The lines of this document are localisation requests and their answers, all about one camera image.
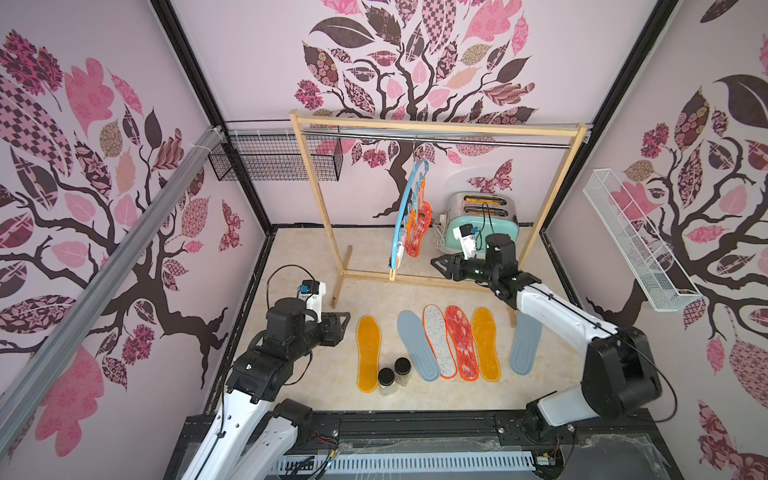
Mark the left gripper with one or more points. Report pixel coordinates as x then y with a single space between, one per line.
332 332

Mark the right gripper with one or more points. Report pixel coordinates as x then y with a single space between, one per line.
471 269

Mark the yellow insole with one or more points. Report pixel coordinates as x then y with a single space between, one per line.
368 340
484 333

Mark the red orange insole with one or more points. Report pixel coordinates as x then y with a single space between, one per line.
416 227
460 332

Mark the orange rimmed grey insole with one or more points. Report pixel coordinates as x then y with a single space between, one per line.
437 335

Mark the grey blue insole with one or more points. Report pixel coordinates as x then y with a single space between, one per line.
413 336

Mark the blue clip hanger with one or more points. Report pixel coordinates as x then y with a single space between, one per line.
409 209

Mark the wooden clothes rack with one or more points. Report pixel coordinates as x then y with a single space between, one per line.
430 132

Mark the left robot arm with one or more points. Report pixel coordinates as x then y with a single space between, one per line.
251 432

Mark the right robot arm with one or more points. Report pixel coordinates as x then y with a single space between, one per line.
619 374

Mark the mint green toaster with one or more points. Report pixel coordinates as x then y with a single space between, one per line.
486 214

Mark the left black lid jar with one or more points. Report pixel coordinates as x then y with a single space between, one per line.
386 381

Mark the black lid jar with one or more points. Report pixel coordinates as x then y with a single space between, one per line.
386 381
402 370

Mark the right black lid jar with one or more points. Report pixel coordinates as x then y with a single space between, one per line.
402 370

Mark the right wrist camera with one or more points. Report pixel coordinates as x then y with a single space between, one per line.
467 236

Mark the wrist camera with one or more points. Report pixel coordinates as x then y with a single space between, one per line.
312 292
467 236

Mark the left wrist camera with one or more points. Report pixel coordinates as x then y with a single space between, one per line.
312 292

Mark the white slotted cable duct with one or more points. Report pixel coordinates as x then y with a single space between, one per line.
407 463

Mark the black wire basket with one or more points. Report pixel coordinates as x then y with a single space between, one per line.
269 155

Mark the white wire basket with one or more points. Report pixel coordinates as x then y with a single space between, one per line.
625 209

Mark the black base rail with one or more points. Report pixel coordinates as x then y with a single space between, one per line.
625 448

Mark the aluminium frame bar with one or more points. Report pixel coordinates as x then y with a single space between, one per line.
27 391

